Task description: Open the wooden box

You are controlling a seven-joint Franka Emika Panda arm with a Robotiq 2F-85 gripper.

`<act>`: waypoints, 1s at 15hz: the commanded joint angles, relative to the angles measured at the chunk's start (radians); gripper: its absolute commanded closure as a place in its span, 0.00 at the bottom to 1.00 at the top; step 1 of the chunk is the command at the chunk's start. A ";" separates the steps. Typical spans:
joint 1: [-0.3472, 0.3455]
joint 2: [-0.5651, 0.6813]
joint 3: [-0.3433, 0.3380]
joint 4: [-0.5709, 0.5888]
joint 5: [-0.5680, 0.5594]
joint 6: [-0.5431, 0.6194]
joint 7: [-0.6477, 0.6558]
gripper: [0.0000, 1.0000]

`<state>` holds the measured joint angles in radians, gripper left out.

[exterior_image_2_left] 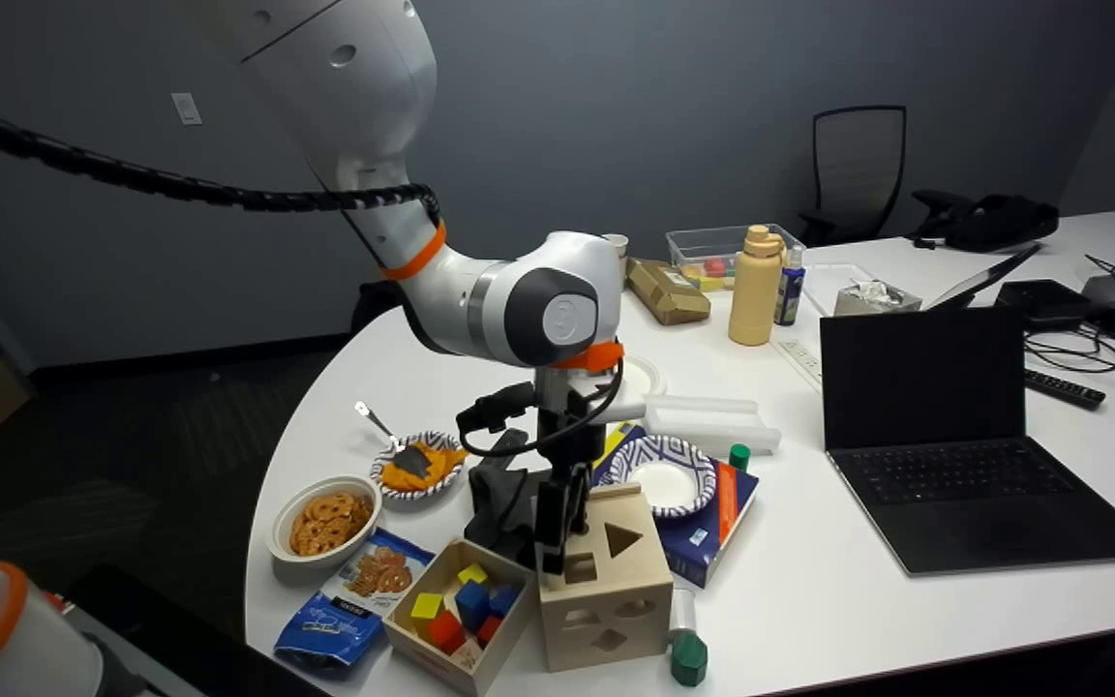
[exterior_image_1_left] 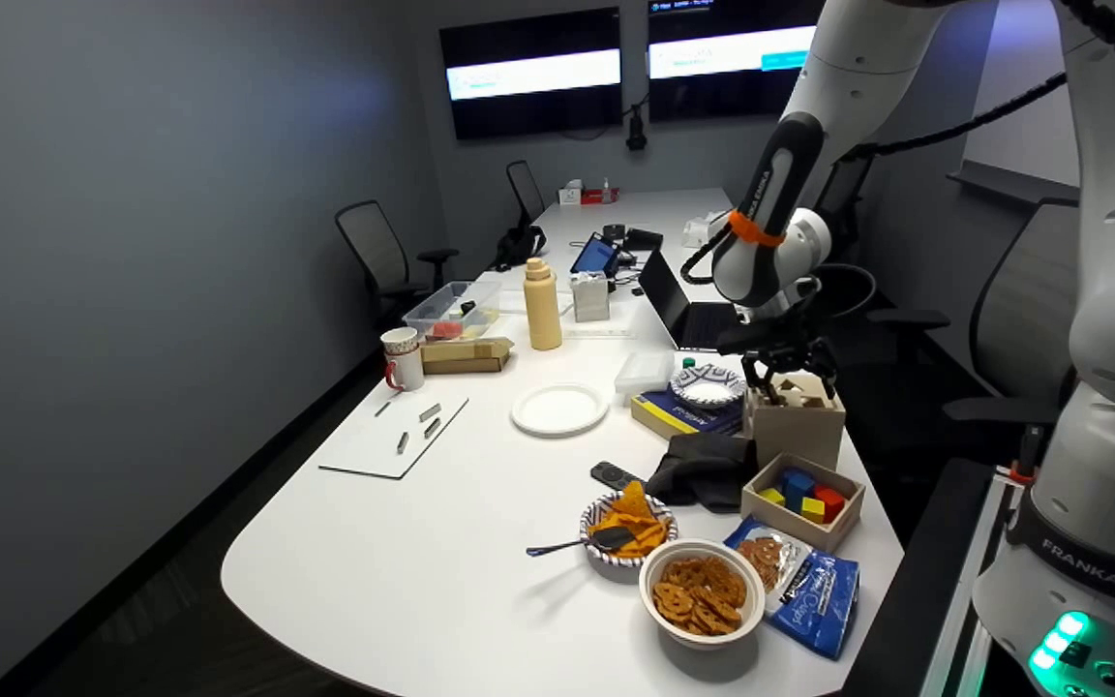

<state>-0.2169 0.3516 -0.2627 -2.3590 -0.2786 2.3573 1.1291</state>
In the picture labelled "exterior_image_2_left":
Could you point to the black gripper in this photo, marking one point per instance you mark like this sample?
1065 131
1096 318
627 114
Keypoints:
570 430

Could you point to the wooden shape sorter box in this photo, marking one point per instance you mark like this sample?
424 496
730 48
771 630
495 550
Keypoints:
610 602

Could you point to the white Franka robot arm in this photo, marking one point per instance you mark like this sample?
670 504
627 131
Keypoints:
349 78

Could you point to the blue book box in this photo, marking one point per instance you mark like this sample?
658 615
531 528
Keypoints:
716 535

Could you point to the small blue block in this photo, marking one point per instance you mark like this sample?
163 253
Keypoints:
505 602

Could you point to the small yellow block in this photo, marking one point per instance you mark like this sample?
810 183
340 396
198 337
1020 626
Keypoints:
469 573

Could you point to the blue patterned paper bowl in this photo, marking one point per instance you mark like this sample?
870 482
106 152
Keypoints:
670 482

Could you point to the large blue block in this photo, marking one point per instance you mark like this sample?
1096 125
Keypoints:
474 604

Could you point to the small red block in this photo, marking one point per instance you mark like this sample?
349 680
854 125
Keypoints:
490 630

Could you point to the wooden tray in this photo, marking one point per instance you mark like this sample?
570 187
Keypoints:
505 640

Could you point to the patterned bowl of orange chips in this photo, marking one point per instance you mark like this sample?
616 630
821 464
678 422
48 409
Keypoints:
428 474

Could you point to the white plate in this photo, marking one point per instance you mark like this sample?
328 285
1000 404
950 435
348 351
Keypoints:
642 385

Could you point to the large yellow block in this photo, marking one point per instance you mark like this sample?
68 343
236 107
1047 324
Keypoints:
428 604

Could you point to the large red block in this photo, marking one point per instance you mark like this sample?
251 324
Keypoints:
448 631

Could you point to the metal spatula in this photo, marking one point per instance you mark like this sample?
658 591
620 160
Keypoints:
408 455

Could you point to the white foam roll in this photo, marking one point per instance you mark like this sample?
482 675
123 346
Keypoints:
710 422

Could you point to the green capped white bottle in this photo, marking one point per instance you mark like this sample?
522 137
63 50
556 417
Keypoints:
689 655

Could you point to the snack bag with cracker picture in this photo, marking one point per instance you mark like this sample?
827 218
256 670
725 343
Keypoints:
384 568

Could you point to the white bowl of pretzels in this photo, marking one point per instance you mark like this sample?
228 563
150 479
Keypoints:
325 520

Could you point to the brown packet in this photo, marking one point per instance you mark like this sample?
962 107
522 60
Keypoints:
669 291

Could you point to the blue snack bag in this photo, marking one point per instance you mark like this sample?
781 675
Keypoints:
328 631

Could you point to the white cup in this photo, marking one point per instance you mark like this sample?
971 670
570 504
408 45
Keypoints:
616 236

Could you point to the yellow squeeze bottle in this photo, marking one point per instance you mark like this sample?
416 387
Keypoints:
757 291

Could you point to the clear plastic container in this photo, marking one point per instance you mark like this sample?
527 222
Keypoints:
698 251

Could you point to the small dark bottle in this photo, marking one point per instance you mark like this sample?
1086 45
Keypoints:
790 291

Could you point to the white tissue pack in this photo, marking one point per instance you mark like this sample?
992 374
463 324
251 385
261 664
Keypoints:
872 294

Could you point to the black laptop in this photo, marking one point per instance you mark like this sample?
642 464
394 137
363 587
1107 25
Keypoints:
931 413

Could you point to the black office chair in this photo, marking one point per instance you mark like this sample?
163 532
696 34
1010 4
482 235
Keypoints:
859 167

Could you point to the black remote control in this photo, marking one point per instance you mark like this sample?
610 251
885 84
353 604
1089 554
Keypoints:
1061 387

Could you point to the black bag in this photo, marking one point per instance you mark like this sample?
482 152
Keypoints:
988 218

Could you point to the black flat device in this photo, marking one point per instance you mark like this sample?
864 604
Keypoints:
1055 309

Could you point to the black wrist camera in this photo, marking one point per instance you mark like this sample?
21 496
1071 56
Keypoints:
496 409

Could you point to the white wall outlet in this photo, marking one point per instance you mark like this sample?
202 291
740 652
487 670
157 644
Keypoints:
188 111

